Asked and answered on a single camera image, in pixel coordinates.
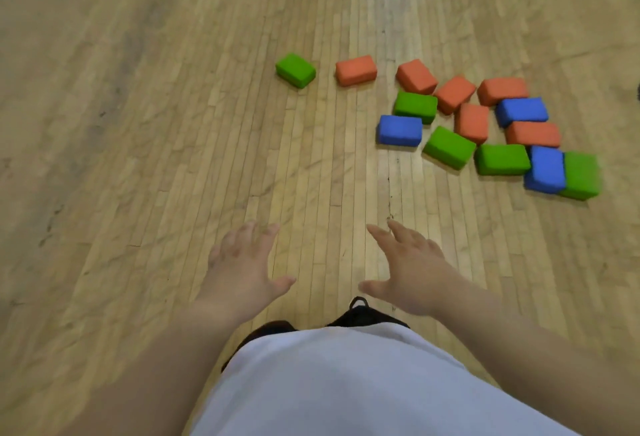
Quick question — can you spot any group of orange foam blocks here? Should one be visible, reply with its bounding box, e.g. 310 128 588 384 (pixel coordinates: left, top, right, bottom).
334 54 562 149

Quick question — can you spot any green foam block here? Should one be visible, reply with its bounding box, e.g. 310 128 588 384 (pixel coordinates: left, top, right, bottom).
275 53 317 90
422 125 478 171
558 151 602 202
474 144 532 177
393 91 439 126

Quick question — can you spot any person's left hand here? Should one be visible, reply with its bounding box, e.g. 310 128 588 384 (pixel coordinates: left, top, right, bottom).
196 221 297 325

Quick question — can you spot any person's right hand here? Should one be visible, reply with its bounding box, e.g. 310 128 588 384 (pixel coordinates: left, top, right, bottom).
358 220 473 318

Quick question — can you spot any person's left forearm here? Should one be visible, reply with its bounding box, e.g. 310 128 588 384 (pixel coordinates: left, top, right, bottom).
60 299 252 436

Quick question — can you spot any person's right forearm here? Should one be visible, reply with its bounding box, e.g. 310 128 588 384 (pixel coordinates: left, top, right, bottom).
430 276 640 436

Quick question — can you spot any black shoe with lace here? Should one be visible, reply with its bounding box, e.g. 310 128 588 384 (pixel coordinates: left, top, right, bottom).
326 296 411 330

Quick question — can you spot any white shirt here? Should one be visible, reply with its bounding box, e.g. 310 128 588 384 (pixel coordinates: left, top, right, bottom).
191 324 582 436

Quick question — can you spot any blue foam block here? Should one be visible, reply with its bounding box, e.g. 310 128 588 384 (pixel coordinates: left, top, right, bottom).
376 115 424 148
523 145 567 195
495 97 550 128

